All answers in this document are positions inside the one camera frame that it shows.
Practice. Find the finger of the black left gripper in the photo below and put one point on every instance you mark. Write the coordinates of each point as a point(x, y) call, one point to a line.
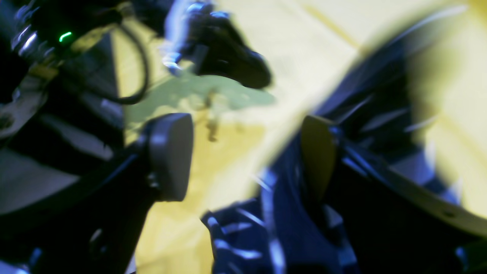
point(216, 48)

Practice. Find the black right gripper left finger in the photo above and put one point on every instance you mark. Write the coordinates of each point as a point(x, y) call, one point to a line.
point(54, 225)

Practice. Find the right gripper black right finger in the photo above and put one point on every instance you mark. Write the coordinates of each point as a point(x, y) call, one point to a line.
point(394, 225)

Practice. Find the navy white-striped T-shirt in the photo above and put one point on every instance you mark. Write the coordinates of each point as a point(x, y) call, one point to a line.
point(376, 107)

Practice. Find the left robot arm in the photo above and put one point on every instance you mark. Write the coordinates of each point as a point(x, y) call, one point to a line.
point(62, 146)

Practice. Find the yellow table cloth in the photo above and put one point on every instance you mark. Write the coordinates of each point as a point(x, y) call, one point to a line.
point(309, 46)

